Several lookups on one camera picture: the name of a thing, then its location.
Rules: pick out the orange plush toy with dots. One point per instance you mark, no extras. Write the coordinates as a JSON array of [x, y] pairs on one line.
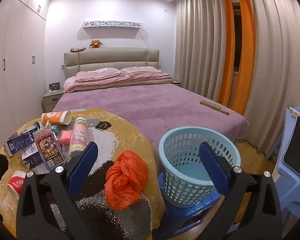
[[96, 44]]

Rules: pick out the white wardrobe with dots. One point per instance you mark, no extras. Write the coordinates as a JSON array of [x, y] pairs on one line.
[[17, 55]]

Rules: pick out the window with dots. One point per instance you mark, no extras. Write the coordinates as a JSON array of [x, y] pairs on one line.
[[237, 37]]

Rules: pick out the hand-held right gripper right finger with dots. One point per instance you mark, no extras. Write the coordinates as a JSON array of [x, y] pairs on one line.
[[212, 165]]

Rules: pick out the large blue white milk carton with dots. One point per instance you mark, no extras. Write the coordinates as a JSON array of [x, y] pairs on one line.
[[17, 142]]

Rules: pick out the orange curtain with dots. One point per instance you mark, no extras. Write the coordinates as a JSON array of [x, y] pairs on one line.
[[227, 55], [247, 62]]

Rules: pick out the folded pink blanket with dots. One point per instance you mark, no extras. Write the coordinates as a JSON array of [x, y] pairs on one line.
[[120, 82]]

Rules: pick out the small teal box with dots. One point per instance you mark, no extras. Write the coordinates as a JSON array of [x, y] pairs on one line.
[[55, 128]]

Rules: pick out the purple bedspread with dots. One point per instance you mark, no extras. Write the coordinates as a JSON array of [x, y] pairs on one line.
[[145, 102]]

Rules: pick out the dark bag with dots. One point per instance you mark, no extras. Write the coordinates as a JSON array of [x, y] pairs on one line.
[[54, 87]]

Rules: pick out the white dotted cardboard piece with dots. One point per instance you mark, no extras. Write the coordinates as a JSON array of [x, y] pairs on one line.
[[45, 130]]

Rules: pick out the white wall shelf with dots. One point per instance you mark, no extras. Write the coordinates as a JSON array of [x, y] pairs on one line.
[[112, 24]]

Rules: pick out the dark printed card box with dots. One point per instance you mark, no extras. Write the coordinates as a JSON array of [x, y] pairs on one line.
[[50, 152]]

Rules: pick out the pink plastic bottle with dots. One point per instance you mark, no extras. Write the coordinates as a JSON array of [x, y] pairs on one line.
[[78, 136]]

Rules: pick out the light blue plastic chair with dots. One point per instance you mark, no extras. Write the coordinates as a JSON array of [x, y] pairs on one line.
[[293, 187]]

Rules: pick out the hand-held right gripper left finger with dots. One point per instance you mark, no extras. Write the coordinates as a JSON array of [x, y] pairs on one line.
[[82, 163]]

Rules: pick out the patterned headband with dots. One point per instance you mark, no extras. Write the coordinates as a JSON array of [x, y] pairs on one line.
[[77, 49]]

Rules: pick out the beige curtain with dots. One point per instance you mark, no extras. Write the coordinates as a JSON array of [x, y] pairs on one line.
[[200, 45], [277, 67]]

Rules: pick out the pink pillow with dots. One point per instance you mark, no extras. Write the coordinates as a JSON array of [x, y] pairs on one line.
[[142, 70], [100, 74]]

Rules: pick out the red white paper cup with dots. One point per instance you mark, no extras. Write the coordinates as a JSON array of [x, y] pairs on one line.
[[16, 183]]

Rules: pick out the round yellow printed blanket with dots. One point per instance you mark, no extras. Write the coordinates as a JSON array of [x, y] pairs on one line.
[[130, 140]]

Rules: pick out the blue plastic stool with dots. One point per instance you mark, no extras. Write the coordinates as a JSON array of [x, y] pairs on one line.
[[187, 220]]

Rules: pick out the light blue plastic basket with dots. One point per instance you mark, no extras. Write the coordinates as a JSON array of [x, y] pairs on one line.
[[182, 155]]

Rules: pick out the wooden ruler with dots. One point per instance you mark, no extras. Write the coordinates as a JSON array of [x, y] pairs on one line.
[[213, 107]]

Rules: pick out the beige padded headboard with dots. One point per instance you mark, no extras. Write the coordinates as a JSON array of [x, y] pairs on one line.
[[110, 57]]

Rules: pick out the grey nightstand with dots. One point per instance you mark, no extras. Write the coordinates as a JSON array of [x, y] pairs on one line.
[[51, 100]]

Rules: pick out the pink pack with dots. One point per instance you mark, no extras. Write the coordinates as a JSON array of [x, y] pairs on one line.
[[65, 136]]

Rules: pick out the orange plastic bag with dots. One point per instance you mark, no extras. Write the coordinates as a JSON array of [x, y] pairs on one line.
[[126, 180]]

